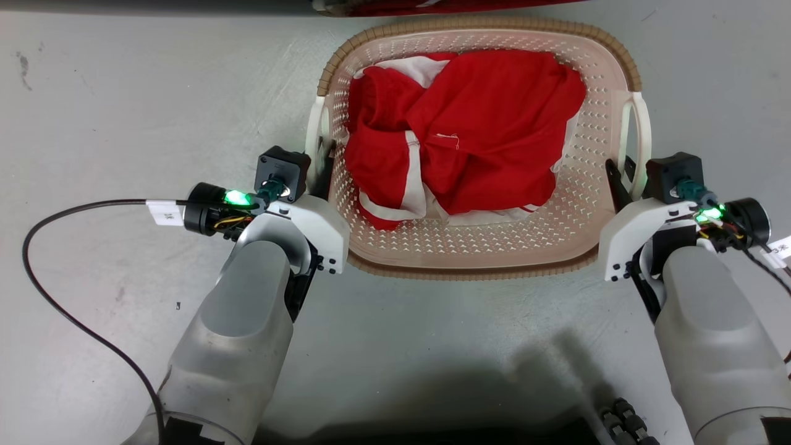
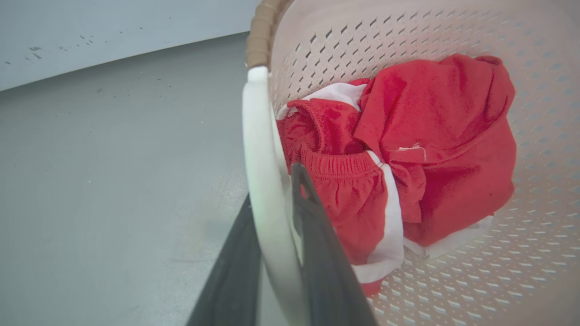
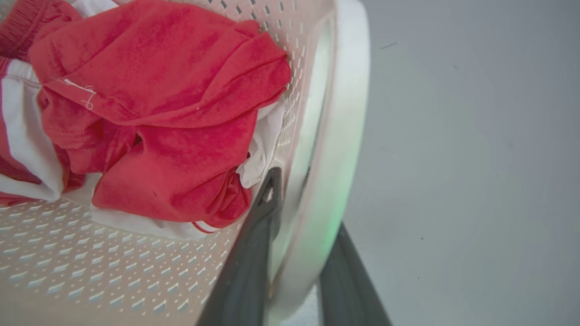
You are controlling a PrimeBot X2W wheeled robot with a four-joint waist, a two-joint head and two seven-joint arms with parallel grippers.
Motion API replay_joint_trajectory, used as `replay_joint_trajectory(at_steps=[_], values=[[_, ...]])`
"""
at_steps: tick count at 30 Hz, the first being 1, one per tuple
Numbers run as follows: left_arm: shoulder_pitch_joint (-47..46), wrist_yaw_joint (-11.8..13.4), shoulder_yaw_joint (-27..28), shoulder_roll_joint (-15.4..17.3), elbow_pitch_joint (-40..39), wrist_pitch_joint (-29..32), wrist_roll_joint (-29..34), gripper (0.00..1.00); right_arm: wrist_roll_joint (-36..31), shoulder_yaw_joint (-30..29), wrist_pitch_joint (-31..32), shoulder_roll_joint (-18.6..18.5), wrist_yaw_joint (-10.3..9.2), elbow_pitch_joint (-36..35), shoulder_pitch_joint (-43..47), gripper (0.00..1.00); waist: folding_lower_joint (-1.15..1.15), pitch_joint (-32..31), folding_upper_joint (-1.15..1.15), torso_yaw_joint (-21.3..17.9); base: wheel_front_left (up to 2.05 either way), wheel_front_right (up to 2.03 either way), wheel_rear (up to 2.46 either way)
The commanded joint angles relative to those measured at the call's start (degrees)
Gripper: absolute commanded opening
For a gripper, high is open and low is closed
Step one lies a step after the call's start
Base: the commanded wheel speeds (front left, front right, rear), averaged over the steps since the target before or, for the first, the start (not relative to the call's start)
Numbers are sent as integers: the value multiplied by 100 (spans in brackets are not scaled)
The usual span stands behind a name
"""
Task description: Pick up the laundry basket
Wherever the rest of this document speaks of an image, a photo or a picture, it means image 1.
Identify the red and white garment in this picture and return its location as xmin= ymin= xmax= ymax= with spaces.
xmin=344 ymin=51 xmax=587 ymax=231

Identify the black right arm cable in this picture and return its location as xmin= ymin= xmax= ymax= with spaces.
xmin=704 ymin=195 xmax=791 ymax=297

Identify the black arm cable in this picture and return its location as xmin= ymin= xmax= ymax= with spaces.
xmin=704 ymin=195 xmax=791 ymax=297
xmin=22 ymin=198 xmax=260 ymax=445

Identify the white left cable label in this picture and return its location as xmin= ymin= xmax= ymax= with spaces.
xmin=146 ymin=200 xmax=185 ymax=227

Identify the white cable label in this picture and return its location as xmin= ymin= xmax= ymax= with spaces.
xmin=764 ymin=235 xmax=791 ymax=269
xmin=146 ymin=200 xmax=185 ymax=227

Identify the red fabric item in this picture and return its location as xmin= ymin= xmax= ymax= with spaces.
xmin=312 ymin=0 xmax=588 ymax=18

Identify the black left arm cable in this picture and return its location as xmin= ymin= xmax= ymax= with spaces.
xmin=22 ymin=198 xmax=260 ymax=445

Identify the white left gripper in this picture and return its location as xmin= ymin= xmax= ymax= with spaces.
xmin=244 ymin=137 xmax=351 ymax=276

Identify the beige plastic laundry basket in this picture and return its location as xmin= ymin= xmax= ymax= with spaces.
xmin=305 ymin=15 xmax=653 ymax=282

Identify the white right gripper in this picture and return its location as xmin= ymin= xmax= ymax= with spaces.
xmin=598 ymin=155 xmax=700 ymax=282

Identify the white right cable label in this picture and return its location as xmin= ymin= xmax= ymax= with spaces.
xmin=764 ymin=235 xmax=791 ymax=269

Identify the black corrugated hose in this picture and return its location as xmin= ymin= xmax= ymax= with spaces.
xmin=599 ymin=398 xmax=661 ymax=445

